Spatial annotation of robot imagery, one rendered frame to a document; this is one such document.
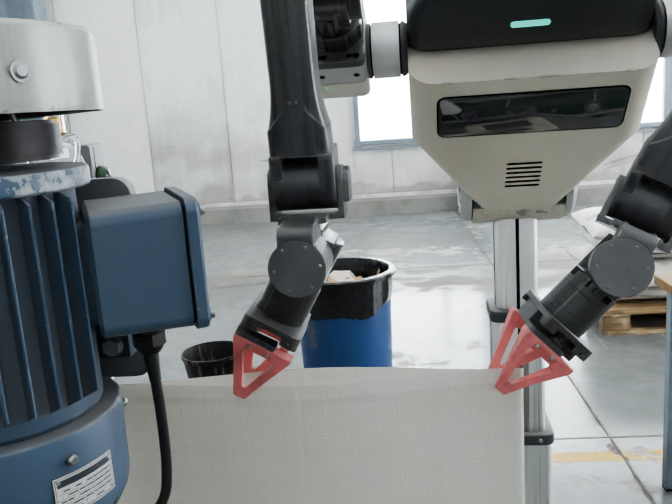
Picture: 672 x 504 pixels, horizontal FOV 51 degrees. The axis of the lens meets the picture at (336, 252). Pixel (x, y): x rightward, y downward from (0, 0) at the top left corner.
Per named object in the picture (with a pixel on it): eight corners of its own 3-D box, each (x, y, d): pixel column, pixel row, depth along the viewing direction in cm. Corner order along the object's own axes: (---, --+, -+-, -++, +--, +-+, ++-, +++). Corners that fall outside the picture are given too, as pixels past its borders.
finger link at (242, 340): (206, 390, 76) (241, 316, 74) (221, 367, 83) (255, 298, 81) (262, 418, 77) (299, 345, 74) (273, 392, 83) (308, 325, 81)
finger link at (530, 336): (479, 378, 75) (543, 315, 73) (470, 354, 82) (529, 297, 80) (525, 419, 75) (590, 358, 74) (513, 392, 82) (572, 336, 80)
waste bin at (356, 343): (401, 381, 352) (394, 253, 339) (404, 428, 301) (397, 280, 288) (305, 385, 355) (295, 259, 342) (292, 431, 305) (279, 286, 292)
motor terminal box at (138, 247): (196, 324, 58) (180, 184, 56) (222, 362, 49) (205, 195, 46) (90, 342, 56) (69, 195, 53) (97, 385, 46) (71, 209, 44)
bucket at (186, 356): (253, 388, 356) (248, 339, 351) (242, 413, 327) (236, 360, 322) (195, 390, 358) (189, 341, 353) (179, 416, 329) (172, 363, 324)
